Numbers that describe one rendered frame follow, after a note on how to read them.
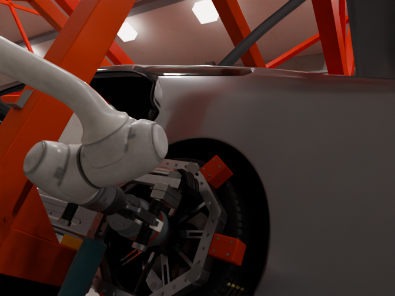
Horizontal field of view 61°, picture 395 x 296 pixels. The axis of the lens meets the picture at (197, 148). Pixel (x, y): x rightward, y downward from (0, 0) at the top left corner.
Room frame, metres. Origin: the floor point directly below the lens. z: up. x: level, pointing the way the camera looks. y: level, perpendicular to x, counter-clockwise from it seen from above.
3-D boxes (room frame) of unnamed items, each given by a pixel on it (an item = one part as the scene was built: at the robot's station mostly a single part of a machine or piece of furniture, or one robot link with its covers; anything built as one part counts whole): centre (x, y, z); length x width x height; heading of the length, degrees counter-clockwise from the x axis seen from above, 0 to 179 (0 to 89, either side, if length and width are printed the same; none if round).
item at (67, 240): (1.74, 0.35, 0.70); 0.14 x 0.14 x 0.05; 54
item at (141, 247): (0.99, 0.05, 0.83); 0.04 x 0.04 x 0.16
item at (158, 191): (1.02, 0.04, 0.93); 0.09 x 0.05 x 0.05; 144
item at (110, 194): (0.81, 0.19, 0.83); 0.09 x 0.06 x 0.09; 54
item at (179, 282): (1.28, 0.05, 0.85); 0.54 x 0.07 x 0.54; 54
